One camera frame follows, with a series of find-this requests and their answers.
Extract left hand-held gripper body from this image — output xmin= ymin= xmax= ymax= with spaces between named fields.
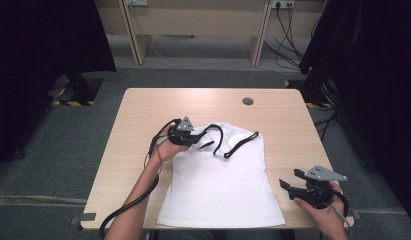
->
xmin=167 ymin=116 xmax=198 ymax=147

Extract white tank top black trim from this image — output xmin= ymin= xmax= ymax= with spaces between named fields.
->
xmin=156 ymin=121 xmax=287 ymax=230

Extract white wall socket with plugs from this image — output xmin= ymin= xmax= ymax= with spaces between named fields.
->
xmin=271 ymin=0 xmax=296 ymax=10

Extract black power cable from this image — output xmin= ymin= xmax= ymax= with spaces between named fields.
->
xmin=262 ymin=36 xmax=303 ymax=72
xmin=274 ymin=4 xmax=305 ymax=62

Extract person's left hand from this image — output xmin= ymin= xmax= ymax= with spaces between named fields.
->
xmin=149 ymin=125 xmax=191 ymax=165

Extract black curtain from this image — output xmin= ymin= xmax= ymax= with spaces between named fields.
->
xmin=298 ymin=0 xmax=411 ymax=228
xmin=0 ymin=0 xmax=117 ymax=174

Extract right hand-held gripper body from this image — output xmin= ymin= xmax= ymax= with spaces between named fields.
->
xmin=287 ymin=164 xmax=348 ymax=210

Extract right hand-held gripper black cable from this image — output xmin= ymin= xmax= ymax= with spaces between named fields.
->
xmin=330 ymin=188 xmax=354 ymax=240

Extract grey tape strip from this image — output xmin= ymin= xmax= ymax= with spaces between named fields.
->
xmin=70 ymin=212 xmax=98 ymax=226
xmin=346 ymin=208 xmax=363 ymax=221

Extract black metal stand base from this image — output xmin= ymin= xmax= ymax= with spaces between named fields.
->
xmin=300 ymin=66 xmax=338 ymax=108
xmin=47 ymin=71 xmax=104 ymax=103

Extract black floor cable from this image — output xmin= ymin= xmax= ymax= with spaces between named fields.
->
xmin=313 ymin=112 xmax=340 ymax=142

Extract yellow black hazard tape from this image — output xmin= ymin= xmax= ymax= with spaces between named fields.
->
xmin=305 ymin=102 xmax=333 ymax=110
xmin=53 ymin=99 xmax=96 ymax=107

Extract person's dark trousers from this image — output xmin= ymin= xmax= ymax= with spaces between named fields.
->
xmin=139 ymin=229 xmax=296 ymax=240

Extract person's right hand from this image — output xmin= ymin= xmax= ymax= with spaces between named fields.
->
xmin=292 ymin=181 xmax=348 ymax=234

